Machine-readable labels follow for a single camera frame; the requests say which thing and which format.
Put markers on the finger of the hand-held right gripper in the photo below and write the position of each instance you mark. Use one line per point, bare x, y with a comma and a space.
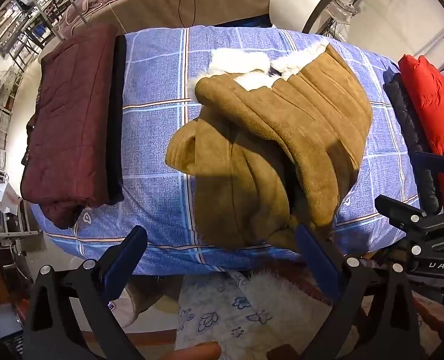
435, 163
402, 212

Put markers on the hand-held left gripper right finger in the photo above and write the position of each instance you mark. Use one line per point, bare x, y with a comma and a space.
315, 258

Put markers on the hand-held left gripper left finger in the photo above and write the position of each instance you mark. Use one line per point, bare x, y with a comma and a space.
126, 258

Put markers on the display racks with hardware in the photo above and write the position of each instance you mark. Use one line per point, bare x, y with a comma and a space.
15, 30

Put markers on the maroon quilted jacket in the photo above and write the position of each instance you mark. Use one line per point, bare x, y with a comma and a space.
72, 120

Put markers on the clear glass jar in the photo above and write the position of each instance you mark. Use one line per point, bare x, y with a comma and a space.
342, 9

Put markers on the white paper sheet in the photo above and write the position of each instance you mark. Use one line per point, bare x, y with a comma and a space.
5, 195

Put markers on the blue plaid bed sheet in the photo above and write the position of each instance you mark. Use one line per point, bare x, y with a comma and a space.
154, 142

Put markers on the red puffer jacket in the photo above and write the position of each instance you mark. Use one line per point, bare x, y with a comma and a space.
432, 97

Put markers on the dark puffer jacket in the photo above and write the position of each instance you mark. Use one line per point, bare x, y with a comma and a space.
409, 127

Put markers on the brown suede fur-lined coat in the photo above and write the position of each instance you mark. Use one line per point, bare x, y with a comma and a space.
274, 150

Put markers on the person's floral trousers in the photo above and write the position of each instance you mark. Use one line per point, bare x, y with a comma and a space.
222, 318

